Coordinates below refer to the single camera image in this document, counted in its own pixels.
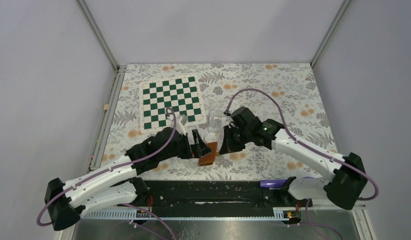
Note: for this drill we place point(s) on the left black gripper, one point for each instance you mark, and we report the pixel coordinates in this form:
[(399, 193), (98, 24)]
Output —
[(201, 148)]

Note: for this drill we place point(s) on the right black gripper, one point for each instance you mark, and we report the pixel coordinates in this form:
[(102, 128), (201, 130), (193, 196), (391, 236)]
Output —
[(228, 146)]

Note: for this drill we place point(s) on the brown leather card holder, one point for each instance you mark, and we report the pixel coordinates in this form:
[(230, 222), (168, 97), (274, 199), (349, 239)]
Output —
[(209, 159)]

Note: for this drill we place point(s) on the clear plastic box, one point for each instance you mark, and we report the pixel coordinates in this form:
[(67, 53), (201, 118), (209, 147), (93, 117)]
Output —
[(216, 120)]

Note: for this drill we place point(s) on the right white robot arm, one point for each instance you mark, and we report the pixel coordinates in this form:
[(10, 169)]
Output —
[(342, 177)]

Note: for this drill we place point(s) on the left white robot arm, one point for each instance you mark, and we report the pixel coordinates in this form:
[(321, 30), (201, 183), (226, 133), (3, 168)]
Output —
[(119, 182)]

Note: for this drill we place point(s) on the green white chessboard mat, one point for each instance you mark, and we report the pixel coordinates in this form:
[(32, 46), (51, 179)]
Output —
[(182, 94)]

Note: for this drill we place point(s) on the purple marker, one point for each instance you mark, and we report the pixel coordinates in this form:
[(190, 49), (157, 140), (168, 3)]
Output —
[(272, 184)]

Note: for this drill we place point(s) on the floral tablecloth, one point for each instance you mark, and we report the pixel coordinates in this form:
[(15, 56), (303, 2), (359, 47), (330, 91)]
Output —
[(271, 91)]

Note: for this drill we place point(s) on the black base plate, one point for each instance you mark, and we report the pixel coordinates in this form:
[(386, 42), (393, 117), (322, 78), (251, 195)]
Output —
[(216, 199)]

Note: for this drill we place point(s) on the aluminium frame rail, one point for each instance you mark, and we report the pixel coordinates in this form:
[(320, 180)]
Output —
[(106, 119)]

